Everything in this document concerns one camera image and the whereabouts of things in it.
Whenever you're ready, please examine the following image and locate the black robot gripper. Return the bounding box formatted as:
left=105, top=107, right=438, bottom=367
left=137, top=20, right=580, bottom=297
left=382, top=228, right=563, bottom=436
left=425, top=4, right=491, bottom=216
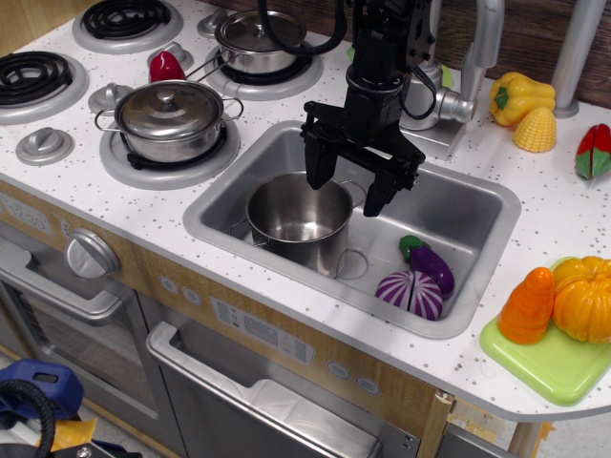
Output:
left=302, top=69, right=425, bottom=217

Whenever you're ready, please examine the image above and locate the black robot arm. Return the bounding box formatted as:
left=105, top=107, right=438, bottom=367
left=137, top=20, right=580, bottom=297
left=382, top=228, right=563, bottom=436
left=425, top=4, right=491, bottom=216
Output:
left=302, top=1, right=435, bottom=217

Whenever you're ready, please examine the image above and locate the open steel pot in sink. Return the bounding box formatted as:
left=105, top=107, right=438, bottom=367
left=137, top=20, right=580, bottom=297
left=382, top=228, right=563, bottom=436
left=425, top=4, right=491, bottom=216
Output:
left=228, top=172, right=367, bottom=278

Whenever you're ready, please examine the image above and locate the grey toy sink basin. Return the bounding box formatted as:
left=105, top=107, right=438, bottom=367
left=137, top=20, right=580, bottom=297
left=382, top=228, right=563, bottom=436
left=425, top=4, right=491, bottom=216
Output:
left=183, top=121, right=521, bottom=339

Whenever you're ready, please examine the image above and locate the lidded steel pot front burner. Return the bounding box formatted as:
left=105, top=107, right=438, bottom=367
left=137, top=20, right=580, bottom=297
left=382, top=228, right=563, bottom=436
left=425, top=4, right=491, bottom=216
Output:
left=95, top=80, right=244, bottom=163

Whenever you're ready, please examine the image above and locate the silver toy faucet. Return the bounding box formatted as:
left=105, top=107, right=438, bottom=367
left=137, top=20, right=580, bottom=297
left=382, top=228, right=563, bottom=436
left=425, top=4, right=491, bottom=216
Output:
left=400, top=0, right=505, bottom=159

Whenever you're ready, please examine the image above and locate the purple toy eggplant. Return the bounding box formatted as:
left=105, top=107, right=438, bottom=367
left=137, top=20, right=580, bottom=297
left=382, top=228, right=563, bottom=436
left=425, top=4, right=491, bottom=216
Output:
left=399, top=235, right=455, bottom=300

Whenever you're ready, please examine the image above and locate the purple striped toy onion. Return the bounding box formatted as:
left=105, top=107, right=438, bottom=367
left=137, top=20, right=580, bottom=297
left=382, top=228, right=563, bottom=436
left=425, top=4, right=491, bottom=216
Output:
left=375, top=271, right=443, bottom=321

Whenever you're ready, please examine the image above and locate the lidded steel pan rear burner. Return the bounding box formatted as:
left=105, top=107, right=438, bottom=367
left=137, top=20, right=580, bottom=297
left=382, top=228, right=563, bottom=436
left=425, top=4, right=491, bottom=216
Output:
left=187, top=10, right=307, bottom=80

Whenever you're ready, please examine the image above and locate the yellow toy bell pepper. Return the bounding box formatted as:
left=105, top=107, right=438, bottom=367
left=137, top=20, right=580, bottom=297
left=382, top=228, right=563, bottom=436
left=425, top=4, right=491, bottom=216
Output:
left=489, top=72, right=556, bottom=127

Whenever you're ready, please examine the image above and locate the yellow toy corn piece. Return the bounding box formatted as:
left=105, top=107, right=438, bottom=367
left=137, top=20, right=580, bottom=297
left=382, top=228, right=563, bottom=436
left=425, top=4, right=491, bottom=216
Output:
left=513, top=107, right=557, bottom=153

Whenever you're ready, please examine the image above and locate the grey stove knob behind pepper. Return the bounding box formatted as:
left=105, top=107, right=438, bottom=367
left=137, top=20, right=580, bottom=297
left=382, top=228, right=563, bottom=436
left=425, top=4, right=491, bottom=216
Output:
left=161, top=41, right=194, bottom=71

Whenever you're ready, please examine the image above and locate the grey stove knob rear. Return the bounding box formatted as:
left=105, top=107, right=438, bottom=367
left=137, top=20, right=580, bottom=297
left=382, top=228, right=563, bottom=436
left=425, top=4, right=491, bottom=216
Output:
left=197, top=8, right=228, bottom=39

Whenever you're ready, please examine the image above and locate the orange toy carrot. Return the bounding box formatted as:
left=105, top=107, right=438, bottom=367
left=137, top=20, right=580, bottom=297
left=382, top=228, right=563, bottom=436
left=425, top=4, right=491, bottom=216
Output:
left=496, top=267, right=555, bottom=344

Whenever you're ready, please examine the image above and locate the red green toy pepper half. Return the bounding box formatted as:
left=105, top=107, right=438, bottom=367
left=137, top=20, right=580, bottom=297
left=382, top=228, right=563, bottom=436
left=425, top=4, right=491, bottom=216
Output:
left=575, top=124, right=610, bottom=180

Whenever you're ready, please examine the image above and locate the grey stove knob middle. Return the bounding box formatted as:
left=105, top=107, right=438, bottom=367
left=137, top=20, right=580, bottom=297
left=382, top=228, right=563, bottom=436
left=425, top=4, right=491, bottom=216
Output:
left=88, top=82, right=134, bottom=114

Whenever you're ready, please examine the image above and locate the orange toy pumpkin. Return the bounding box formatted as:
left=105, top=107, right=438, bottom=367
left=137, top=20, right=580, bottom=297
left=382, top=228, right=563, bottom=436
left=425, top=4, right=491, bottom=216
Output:
left=552, top=256, right=610, bottom=344

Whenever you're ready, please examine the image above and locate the grey dishwasher door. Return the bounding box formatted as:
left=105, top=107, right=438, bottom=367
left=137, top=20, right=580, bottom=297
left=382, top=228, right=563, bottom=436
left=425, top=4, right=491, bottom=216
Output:
left=146, top=322, right=420, bottom=457

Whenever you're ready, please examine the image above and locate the black coil burner rear left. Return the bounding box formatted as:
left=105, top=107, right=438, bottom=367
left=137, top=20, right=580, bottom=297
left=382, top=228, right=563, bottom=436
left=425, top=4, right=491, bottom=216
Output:
left=72, top=1, right=183, bottom=55

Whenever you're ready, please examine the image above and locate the black coil burner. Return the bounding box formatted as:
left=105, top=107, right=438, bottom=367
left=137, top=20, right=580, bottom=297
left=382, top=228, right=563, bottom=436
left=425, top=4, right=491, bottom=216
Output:
left=72, top=1, right=183, bottom=55
left=1, top=52, right=89, bottom=126

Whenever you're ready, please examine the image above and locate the grey oven dial knob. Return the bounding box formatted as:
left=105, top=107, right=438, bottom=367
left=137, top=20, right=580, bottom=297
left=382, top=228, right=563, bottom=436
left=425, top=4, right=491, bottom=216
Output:
left=64, top=228, right=120, bottom=280

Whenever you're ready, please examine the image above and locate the grey vertical pole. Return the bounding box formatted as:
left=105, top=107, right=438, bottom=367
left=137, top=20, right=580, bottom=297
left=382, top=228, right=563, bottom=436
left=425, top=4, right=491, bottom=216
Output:
left=551, top=0, right=606, bottom=118

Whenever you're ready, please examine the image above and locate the green cutting board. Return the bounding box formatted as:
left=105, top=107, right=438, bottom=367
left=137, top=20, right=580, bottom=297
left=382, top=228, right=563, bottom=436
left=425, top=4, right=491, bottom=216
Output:
left=479, top=315, right=610, bottom=406

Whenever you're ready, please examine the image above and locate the grey stove knob left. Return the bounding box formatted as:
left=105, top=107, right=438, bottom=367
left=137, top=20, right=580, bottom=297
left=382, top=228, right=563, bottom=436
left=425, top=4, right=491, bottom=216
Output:
left=15, top=127, right=74, bottom=166

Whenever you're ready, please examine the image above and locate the black coil burner far left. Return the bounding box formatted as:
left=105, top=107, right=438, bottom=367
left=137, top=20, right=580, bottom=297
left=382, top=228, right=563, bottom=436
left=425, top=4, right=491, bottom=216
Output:
left=1, top=52, right=89, bottom=126

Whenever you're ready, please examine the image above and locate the grey oven door handle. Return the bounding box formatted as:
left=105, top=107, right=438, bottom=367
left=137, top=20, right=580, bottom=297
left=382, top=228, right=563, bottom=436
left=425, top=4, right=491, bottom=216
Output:
left=1, top=239, right=124, bottom=327

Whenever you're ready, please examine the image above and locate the black cable hose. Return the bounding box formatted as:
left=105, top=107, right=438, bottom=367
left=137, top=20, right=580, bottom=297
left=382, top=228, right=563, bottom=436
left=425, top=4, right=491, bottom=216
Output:
left=0, top=379, right=58, bottom=458

